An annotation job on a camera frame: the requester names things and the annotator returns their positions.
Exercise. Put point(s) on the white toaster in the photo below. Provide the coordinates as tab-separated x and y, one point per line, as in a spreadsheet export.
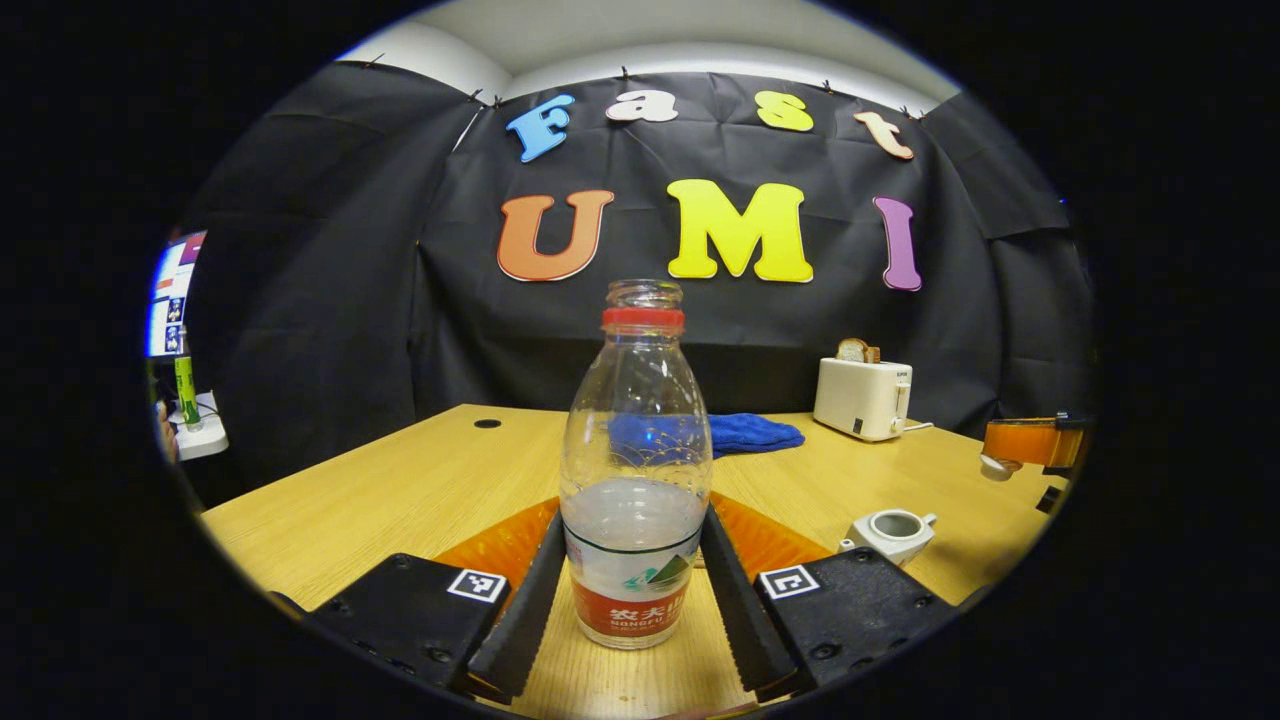
860	398

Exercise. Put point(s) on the bread slice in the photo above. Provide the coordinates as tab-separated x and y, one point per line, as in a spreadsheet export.
856	350

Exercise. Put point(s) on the black backdrop cloth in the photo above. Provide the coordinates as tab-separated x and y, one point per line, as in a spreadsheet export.
350	300

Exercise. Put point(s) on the blue towel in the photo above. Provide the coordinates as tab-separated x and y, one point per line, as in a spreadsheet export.
752	434

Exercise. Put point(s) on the white side table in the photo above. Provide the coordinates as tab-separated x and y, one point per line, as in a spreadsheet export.
203	437

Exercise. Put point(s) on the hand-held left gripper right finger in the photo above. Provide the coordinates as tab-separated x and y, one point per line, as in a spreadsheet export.
740	610

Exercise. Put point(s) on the white teacup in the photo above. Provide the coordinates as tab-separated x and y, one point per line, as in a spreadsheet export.
890	542

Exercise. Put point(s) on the green drink bottle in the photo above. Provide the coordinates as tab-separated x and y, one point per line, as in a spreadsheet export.
186	392

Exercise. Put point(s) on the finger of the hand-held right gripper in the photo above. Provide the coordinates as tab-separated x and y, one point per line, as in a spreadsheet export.
1035	443
1050	500

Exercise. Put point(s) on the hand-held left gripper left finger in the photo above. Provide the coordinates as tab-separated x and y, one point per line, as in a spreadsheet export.
520	610

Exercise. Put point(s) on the computer monitor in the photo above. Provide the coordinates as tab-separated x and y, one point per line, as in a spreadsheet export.
172	300

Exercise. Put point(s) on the clear plastic water bottle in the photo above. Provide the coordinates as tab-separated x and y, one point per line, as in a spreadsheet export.
636	420

